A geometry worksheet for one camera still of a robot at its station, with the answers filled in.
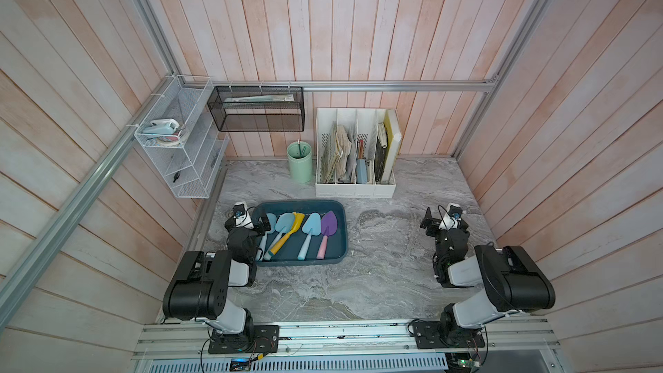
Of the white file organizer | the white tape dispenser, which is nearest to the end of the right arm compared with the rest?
the white file organizer

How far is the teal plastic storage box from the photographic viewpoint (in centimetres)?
89

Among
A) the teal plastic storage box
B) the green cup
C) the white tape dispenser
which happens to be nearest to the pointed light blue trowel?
the teal plastic storage box

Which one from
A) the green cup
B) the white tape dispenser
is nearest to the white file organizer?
the green cup

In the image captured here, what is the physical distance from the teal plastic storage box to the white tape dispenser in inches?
17.1

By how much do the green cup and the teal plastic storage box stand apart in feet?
0.38

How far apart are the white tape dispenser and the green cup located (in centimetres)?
42

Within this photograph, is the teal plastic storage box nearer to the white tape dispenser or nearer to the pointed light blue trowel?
the pointed light blue trowel

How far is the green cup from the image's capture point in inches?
40.7

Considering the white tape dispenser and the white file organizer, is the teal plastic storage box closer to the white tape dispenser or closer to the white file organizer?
the white file organizer

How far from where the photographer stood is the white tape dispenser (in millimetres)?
700
